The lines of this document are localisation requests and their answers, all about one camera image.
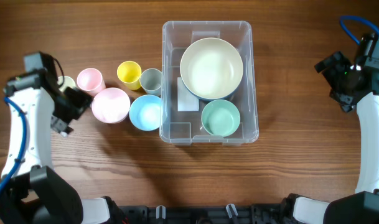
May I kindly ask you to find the clear plastic storage container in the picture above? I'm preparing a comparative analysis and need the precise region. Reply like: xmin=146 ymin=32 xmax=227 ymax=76
xmin=159 ymin=21 xmax=260 ymax=145

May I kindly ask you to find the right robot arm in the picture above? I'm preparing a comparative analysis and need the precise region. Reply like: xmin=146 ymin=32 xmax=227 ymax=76
xmin=279 ymin=32 xmax=379 ymax=223

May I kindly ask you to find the yellow cup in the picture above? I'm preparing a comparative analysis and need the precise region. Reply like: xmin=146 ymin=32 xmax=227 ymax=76
xmin=116 ymin=61 xmax=142 ymax=90

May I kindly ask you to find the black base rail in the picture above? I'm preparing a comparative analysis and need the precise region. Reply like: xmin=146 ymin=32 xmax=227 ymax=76
xmin=120 ymin=204 xmax=293 ymax=224

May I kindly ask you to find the grey cup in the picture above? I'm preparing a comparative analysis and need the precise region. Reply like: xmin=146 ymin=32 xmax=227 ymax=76
xmin=140 ymin=68 xmax=162 ymax=96

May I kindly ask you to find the light blue bowl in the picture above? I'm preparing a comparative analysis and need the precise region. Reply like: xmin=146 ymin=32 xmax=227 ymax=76
xmin=129 ymin=95 xmax=161 ymax=131

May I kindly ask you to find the white label in container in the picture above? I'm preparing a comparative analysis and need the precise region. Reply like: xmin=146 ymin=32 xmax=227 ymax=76
xmin=177 ymin=77 xmax=199 ymax=111

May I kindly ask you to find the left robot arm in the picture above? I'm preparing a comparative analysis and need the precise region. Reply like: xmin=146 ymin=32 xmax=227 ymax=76
xmin=0 ymin=52 xmax=114 ymax=223

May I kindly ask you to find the pale green cup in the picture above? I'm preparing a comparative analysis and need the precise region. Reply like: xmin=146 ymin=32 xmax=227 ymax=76
xmin=57 ymin=76 xmax=76 ymax=92

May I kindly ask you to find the pink bowl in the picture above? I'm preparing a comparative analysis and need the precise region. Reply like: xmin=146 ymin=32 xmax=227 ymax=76
xmin=91 ymin=88 xmax=131 ymax=124

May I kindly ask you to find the cream plate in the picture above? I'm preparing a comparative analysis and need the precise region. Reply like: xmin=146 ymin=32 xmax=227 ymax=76
xmin=180 ymin=37 xmax=244 ymax=85

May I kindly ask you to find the left blue cable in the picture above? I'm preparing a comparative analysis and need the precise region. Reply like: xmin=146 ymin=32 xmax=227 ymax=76
xmin=0 ymin=96 xmax=28 ymax=215

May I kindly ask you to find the dark blue plate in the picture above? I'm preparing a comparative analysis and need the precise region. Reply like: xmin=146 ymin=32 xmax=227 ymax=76
xmin=184 ymin=83 xmax=240 ymax=101

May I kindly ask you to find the pink cup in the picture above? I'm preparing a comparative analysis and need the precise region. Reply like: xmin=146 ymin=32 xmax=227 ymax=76
xmin=77 ymin=68 xmax=106 ymax=96

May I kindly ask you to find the mint green bowl small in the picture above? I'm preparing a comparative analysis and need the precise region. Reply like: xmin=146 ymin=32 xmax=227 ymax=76
xmin=201 ymin=100 xmax=241 ymax=137

